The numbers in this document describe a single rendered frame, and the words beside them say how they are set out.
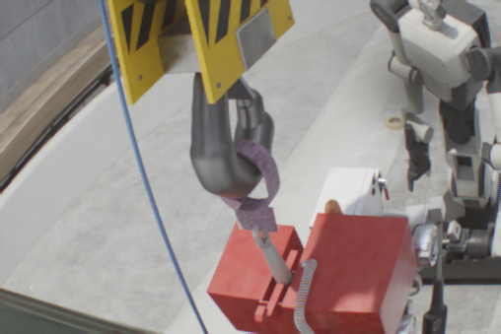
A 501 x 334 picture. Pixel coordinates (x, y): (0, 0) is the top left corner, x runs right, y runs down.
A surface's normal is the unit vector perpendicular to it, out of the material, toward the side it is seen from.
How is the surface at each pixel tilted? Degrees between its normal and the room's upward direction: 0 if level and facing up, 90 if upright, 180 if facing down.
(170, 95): 90
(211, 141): 75
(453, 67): 103
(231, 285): 17
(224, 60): 90
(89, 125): 90
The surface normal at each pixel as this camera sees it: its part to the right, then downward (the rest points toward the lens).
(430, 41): -0.74, 0.00
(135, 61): 0.89, 0.07
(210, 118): 0.05, 0.22
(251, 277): -0.31, -0.63
